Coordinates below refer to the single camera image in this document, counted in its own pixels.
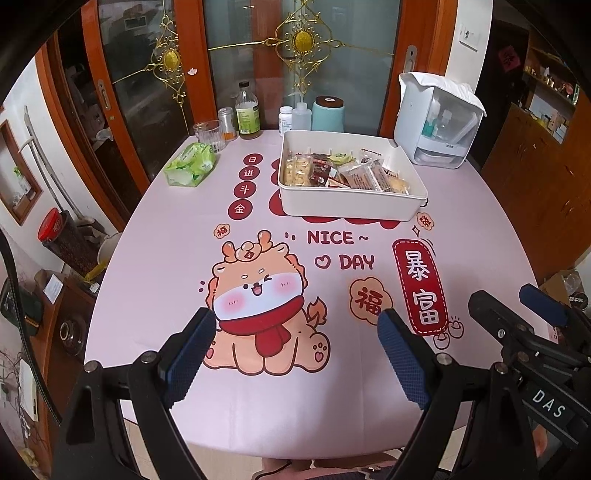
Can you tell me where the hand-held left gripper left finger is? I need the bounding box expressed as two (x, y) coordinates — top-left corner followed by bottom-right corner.
(55, 307), (218, 480)

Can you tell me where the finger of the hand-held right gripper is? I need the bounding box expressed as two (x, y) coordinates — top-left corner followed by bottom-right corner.
(468, 290), (561, 365)
(518, 284), (591, 356)

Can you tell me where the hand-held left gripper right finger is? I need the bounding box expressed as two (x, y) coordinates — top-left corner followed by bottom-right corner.
(378, 307), (541, 480)

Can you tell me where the white plastic storage bin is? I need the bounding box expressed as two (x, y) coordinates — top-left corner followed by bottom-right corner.
(277, 130), (428, 221)

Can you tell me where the clear packet with brown cake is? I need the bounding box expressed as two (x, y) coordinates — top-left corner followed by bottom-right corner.
(339, 164), (393, 191)

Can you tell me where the dark red snowflake packet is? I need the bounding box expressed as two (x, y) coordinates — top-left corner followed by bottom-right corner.
(308, 166), (338, 188)

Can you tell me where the clear bag of yellow crackers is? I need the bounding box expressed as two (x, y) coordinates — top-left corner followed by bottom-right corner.
(284, 154), (315, 186)

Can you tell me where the person's right hand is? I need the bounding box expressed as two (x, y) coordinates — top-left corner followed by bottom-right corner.
(531, 424), (549, 457)

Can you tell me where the wooden cabinet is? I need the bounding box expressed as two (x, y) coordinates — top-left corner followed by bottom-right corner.
(480, 104), (591, 287)

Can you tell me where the pink printed tablecloth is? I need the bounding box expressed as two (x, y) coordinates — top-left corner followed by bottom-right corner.
(83, 129), (555, 460)

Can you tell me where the dark glass jar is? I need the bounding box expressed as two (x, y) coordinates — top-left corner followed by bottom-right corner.
(58, 318), (90, 356)

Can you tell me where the white bucket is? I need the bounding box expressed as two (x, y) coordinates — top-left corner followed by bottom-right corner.
(97, 232), (123, 273)

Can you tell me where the red-lidded jar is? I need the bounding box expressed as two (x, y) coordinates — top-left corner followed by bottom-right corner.
(38, 208), (88, 278)

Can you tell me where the green tissue pack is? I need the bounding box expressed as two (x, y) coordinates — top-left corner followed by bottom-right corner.
(164, 141), (218, 188)

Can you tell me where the white water dispenser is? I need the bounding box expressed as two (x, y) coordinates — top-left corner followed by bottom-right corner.
(393, 71), (488, 168)

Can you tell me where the ribbed glass tumbler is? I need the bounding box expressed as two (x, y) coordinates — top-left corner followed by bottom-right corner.
(193, 120), (226, 153)

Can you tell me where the small jar with metal lid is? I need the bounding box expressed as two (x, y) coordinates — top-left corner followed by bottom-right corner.
(218, 107), (237, 139)

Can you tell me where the silver metal rod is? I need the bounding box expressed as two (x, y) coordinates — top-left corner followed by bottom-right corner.
(25, 113), (75, 222)

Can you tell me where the glass bottle with green label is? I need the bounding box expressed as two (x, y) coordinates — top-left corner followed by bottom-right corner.
(235, 81), (262, 140)

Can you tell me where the teal canister with brown lid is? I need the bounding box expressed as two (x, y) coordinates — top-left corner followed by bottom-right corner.
(311, 95), (346, 132)

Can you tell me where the clear squeeze wash bottle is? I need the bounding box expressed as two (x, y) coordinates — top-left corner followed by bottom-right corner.
(290, 91), (311, 132)

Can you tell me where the wooden glass door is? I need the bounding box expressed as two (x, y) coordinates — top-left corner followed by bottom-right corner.
(185, 0), (458, 139)
(44, 0), (195, 232)

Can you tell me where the black cable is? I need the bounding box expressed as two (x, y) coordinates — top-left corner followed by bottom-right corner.
(0, 235), (63, 425)

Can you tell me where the wooden wall shelf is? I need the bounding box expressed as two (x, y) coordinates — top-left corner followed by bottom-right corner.
(522, 28), (583, 144)

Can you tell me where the wooden picture frame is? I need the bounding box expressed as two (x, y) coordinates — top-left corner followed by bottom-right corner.
(0, 119), (43, 227)

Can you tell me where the red paper wall decoration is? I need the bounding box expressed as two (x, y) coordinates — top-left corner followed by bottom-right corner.
(498, 46), (519, 75)

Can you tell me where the white wall switch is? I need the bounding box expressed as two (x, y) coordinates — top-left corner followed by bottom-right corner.
(459, 21), (483, 49)

